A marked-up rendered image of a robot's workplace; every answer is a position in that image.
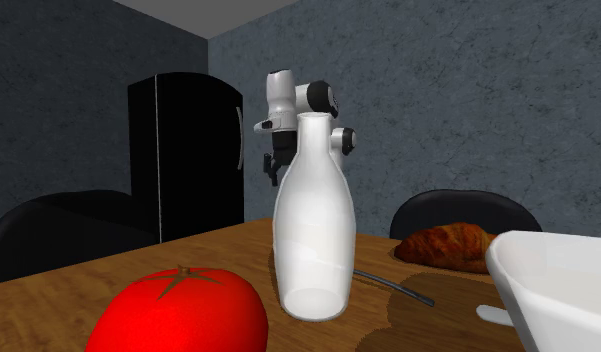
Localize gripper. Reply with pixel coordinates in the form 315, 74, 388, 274
262, 129, 298, 188

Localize white bottle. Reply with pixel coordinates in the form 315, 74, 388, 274
272, 111, 357, 322

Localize black refrigerator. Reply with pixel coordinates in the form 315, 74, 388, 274
127, 71, 246, 245

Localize red tomato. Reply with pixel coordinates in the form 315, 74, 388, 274
84, 264, 270, 352

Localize thin dark grey rod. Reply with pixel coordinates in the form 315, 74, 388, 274
353, 268, 436, 308

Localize brown croissant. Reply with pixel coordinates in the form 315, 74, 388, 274
393, 222, 499, 275

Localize black chair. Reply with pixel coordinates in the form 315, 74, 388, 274
389, 188, 543, 241
0, 189, 160, 287

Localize white bowl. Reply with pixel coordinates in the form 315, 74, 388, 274
484, 229, 601, 352

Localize white flat utensil handle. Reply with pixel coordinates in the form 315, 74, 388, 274
476, 304, 516, 328

